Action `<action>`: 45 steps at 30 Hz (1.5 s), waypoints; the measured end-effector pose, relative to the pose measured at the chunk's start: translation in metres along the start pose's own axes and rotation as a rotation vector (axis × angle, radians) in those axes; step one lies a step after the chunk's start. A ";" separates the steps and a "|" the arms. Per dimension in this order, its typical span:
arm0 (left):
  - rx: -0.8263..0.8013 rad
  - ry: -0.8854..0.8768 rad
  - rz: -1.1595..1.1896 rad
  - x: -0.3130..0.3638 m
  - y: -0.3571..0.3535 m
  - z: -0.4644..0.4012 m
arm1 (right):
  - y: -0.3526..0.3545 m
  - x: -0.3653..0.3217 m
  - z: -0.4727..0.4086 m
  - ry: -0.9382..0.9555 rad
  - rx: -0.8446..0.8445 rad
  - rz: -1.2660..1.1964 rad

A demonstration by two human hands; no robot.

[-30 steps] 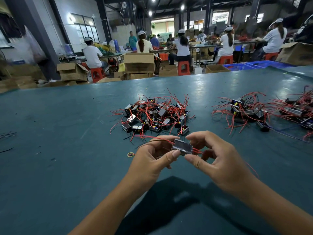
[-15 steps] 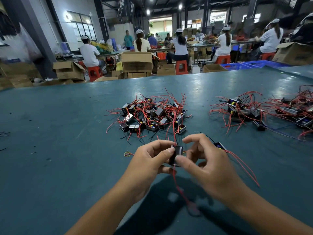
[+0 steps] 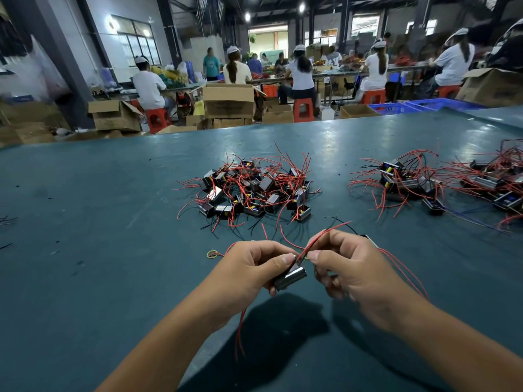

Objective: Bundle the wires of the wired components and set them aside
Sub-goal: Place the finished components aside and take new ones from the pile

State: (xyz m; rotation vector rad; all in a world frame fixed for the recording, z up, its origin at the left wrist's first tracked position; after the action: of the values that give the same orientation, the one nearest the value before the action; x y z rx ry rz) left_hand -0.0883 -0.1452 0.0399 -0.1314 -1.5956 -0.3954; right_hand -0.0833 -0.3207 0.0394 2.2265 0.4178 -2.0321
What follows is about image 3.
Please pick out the large closed cardboard box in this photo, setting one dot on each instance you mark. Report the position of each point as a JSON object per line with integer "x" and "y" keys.
{"x": 229, "y": 100}

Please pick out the person's right forearm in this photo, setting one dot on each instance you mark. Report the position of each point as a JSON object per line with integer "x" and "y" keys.
{"x": 466, "y": 351}

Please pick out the tilted cardboard box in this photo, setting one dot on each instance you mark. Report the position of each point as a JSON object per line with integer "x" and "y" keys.
{"x": 492, "y": 88}

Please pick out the person's left forearm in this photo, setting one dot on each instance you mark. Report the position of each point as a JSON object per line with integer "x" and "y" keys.
{"x": 159, "y": 359}

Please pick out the person's left hand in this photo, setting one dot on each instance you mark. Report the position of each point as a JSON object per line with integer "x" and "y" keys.
{"x": 245, "y": 277}

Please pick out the low cardboard box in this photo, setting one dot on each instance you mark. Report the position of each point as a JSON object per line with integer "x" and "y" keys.
{"x": 278, "y": 114}

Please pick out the yellow rubber band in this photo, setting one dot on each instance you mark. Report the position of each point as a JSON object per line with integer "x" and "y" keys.
{"x": 209, "y": 254}

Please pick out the shallow cardboard box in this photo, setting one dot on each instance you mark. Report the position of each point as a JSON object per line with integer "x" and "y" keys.
{"x": 359, "y": 111}

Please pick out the person's right hand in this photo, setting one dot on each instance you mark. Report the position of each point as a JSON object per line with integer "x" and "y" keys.
{"x": 364, "y": 273}

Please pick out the open cardboard box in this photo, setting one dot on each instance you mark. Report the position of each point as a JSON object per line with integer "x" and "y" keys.
{"x": 116, "y": 116}

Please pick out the blue plastic crate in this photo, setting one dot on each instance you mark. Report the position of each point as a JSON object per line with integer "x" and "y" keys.
{"x": 395, "y": 107}
{"x": 445, "y": 103}

